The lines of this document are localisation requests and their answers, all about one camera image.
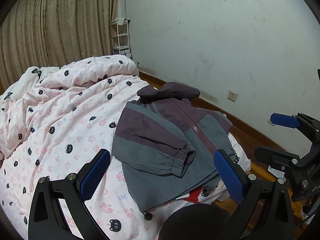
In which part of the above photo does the red and white garment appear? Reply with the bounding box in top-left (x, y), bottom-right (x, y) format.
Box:
top-left (176, 188), bottom-right (204, 203)

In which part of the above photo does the white shelf rack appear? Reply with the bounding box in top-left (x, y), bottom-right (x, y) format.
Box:
top-left (111, 17), bottom-right (132, 58)

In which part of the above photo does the pink cat print blanket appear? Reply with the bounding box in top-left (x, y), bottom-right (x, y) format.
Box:
top-left (0, 54), bottom-right (252, 240)

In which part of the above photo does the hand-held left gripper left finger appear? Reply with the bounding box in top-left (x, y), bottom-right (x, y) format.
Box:
top-left (28, 149), bottom-right (111, 240)

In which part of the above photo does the black textured fabric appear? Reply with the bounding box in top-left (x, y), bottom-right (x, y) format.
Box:
top-left (159, 203), bottom-right (232, 240)

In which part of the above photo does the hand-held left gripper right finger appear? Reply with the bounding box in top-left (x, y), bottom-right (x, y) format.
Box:
top-left (213, 149), bottom-right (294, 240)

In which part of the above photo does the beige patterned curtain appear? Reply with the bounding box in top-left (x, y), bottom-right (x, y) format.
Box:
top-left (0, 0), bottom-right (120, 85)

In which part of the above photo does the purple and grey jacket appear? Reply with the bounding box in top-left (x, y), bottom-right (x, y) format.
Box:
top-left (111, 82), bottom-right (237, 220)

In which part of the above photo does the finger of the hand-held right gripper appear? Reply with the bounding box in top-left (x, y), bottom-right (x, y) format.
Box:
top-left (270, 112), bottom-right (320, 143)
top-left (254, 146), bottom-right (302, 174)

